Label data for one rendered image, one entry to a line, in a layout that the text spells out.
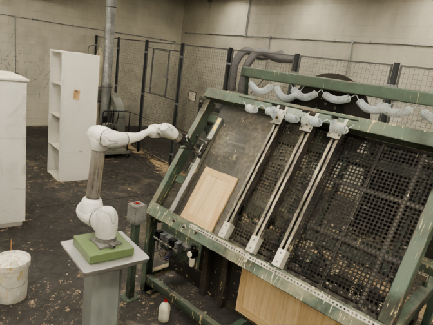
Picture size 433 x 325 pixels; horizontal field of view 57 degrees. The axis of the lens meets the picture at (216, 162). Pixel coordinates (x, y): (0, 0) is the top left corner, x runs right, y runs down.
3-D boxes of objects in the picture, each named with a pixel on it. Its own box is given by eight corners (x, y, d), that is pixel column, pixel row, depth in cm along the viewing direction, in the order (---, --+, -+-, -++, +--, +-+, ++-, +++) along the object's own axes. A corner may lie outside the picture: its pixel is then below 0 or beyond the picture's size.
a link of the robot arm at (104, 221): (103, 242, 283) (105, 213, 277) (88, 233, 293) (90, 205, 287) (121, 236, 295) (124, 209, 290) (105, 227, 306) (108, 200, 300)
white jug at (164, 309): (155, 318, 343) (157, 298, 338) (164, 314, 350) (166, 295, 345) (162, 324, 337) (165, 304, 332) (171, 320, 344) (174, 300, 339)
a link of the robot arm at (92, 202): (87, 230, 292) (70, 220, 304) (105, 226, 305) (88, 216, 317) (100, 128, 276) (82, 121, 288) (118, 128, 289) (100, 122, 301)
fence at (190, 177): (171, 211, 351) (169, 209, 348) (220, 119, 366) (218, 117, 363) (175, 213, 348) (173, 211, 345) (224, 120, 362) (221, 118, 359)
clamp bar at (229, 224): (220, 236, 313) (203, 228, 295) (284, 108, 331) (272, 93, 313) (229, 241, 307) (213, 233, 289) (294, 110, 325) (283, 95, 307)
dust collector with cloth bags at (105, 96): (74, 143, 894) (78, 42, 839) (104, 142, 937) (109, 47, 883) (98, 160, 792) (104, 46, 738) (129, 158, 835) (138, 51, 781)
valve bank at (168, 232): (147, 249, 341) (149, 224, 336) (160, 246, 352) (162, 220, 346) (185, 276, 309) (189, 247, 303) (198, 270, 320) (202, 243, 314)
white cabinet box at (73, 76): (47, 171, 684) (49, 49, 634) (80, 169, 721) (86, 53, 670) (58, 182, 639) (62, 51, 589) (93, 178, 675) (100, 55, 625)
